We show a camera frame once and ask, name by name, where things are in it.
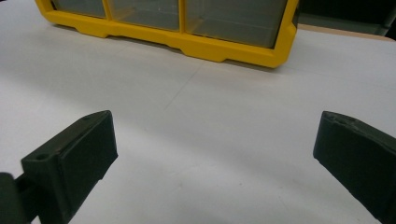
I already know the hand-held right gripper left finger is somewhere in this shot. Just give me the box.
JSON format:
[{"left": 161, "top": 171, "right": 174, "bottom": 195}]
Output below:
[{"left": 21, "top": 110, "right": 120, "bottom": 224}]

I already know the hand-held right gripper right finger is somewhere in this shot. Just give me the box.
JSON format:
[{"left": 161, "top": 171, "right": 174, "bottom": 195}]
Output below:
[{"left": 312, "top": 110, "right": 396, "bottom": 224}]

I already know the yellow black drawer organizer cabinet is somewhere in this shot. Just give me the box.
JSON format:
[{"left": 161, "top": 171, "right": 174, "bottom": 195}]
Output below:
[{"left": 34, "top": 0, "right": 301, "bottom": 69}]

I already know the clear plastic drawer bin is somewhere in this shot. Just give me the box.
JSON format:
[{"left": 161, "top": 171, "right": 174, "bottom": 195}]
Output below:
[{"left": 185, "top": 0, "right": 290, "bottom": 49}]

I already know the white table cover sheet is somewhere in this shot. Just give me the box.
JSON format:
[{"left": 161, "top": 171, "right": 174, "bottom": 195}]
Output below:
[{"left": 0, "top": 0, "right": 396, "bottom": 224}]

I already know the set of clear drawers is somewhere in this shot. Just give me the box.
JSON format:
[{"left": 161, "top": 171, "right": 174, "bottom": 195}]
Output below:
[{"left": 50, "top": 0, "right": 181, "bottom": 32}]

